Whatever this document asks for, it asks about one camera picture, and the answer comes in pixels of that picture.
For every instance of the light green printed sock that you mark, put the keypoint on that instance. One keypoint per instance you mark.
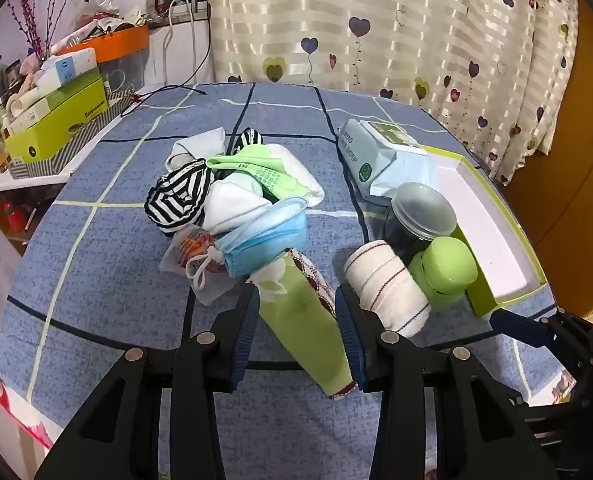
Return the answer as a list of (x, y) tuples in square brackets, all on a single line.
[(266, 172)]

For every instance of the white and blue box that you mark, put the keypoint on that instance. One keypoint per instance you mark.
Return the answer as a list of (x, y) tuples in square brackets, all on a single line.
[(69, 67)]

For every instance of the green sock with patterned trim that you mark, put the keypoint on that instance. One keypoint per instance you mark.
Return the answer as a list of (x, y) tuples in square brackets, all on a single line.
[(301, 320)]

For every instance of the striped storage box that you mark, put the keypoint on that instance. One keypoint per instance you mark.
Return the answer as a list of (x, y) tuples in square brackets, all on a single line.
[(76, 152)]

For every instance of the dark jar with clear lid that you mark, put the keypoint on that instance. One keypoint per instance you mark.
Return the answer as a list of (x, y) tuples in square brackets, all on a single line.
[(419, 210)]

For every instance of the purple decorative branches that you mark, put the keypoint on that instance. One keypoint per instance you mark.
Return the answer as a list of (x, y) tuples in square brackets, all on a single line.
[(31, 30)]

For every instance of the clear plastic bin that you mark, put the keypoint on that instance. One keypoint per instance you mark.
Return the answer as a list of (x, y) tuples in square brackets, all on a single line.
[(126, 72)]

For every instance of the wooden cabinet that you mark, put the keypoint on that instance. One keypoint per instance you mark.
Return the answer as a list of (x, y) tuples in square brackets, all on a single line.
[(576, 160)]

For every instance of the green and white box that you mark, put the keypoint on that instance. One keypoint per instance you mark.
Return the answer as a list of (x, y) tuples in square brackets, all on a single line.
[(481, 220)]

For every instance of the stack of blue face masks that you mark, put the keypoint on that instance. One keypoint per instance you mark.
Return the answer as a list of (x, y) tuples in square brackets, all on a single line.
[(266, 245)]

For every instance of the wet wipes packet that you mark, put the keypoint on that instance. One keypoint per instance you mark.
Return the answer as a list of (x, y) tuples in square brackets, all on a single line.
[(376, 155)]

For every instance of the green cardboard box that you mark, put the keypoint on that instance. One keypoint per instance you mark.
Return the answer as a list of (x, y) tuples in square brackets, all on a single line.
[(61, 110)]

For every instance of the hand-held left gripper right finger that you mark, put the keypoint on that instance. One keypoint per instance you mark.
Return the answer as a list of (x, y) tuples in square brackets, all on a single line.
[(349, 330)]

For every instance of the white shelf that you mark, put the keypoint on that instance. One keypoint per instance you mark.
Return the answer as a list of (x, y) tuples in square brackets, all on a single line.
[(6, 184)]

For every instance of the white striped towel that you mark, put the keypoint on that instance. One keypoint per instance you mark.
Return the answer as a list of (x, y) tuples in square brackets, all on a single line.
[(386, 285)]

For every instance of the orange tray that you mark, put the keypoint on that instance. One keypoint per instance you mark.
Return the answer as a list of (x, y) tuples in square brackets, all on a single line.
[(121, 42)]

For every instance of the cream heart print curtain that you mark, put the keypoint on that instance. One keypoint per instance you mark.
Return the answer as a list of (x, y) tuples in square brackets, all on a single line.
[(376, 25)]

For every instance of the green round container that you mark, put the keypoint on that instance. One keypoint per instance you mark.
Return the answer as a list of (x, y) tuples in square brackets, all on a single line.
[(446, 265)]

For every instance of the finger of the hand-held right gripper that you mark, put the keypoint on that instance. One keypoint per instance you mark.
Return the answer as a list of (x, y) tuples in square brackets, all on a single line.
[(516, 326)]

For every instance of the black white striped sock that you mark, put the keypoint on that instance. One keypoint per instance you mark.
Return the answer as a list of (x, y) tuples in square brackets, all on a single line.
[(249, 137), (181, 195)]

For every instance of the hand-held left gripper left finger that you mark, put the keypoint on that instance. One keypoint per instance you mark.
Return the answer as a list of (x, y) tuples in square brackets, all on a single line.
[(244, 330)]

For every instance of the blue plaid bedsheet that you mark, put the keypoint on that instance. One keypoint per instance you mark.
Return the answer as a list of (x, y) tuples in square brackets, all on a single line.
[(101, 260)]

